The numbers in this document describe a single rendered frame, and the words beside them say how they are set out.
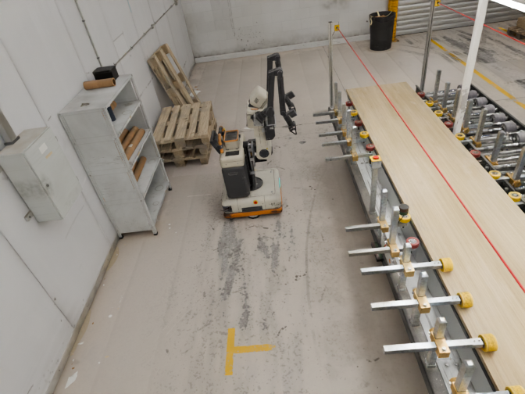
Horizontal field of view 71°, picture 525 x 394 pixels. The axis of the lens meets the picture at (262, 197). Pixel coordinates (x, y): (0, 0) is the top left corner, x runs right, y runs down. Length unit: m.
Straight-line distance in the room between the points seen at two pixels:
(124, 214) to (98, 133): 0.98
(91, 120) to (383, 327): 3.08
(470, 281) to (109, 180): 3.25
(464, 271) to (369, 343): 1.03
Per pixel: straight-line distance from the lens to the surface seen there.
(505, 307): 2.41
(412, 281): 2.76
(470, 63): 3.67
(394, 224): 2.50
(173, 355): 3.32
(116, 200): 4.18
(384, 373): 3.07
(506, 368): 2.20
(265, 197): 4.03
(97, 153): 3.91
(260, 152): 3.91
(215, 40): 9.81
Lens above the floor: 2.70
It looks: 37 degrees down
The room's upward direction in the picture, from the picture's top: 9 degrees counter-clockwise
